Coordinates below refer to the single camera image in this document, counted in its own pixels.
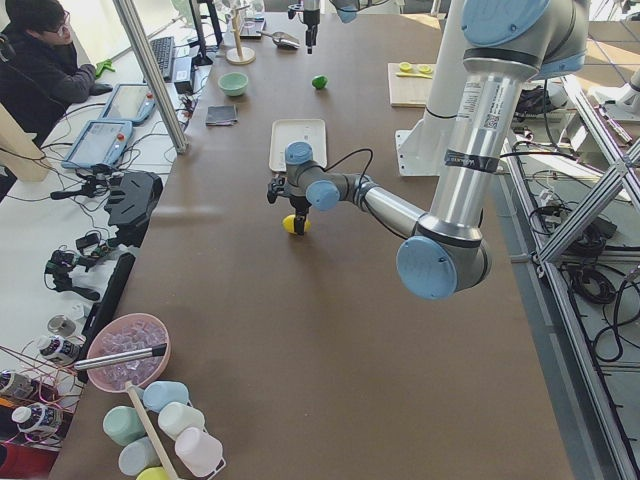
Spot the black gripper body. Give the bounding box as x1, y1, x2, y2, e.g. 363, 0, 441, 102
302, 0, 320, 33
289, 196, 310, 216

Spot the yellow lemon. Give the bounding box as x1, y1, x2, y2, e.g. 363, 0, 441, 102
282, 214, 297, 235

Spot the green lime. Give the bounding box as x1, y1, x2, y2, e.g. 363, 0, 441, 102
312, 75, 328, 90

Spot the white rabbit tray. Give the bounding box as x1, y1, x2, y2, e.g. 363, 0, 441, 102
269, 119, 327, 173

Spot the metal scoop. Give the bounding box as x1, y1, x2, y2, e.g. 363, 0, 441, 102
259, 30, 300, 50

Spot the wooden mug tree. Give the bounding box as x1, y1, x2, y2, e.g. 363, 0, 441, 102
226, 1, 256, 65

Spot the green ceramic bowl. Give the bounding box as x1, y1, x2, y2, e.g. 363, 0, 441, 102
217, 72, 249, 97

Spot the yellow plastic knife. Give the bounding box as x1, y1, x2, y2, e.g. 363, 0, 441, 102
395, 72, 433, 79

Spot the bamboo cutting board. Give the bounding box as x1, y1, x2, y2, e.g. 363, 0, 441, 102
387, 62, 435, 108

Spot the grey folded cloth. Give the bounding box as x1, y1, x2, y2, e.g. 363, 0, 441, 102
205, 105, 238, 126

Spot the black keyboard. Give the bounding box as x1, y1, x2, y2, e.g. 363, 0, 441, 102
149, 36, 175, 82

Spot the blue teach pendant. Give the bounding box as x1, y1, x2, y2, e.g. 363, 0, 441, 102
61, 119, 133, 169
100, 83, 156, 126

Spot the pink bowl with ice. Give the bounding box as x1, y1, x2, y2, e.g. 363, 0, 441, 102
73, 313, 171, 393

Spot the blue plastic cup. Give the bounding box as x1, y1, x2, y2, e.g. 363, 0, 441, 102
143, 380, 190, 413

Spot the white plastic cup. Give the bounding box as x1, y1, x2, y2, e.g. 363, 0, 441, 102
158, 402, 205, 440

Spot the pink plastic cup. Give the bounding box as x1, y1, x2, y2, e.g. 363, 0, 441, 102
174, 427, 226, 478

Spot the green plastic cup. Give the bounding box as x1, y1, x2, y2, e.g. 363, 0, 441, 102
102, 405, 146, 446

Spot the person in black jacket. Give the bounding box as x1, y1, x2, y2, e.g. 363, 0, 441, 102
1, 0, 96, 145

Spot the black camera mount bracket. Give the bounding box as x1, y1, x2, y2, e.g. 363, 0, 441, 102
266, 175, 290, 204

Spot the aluminium frame post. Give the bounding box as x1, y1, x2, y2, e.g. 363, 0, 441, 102
113, 0, 188, 154

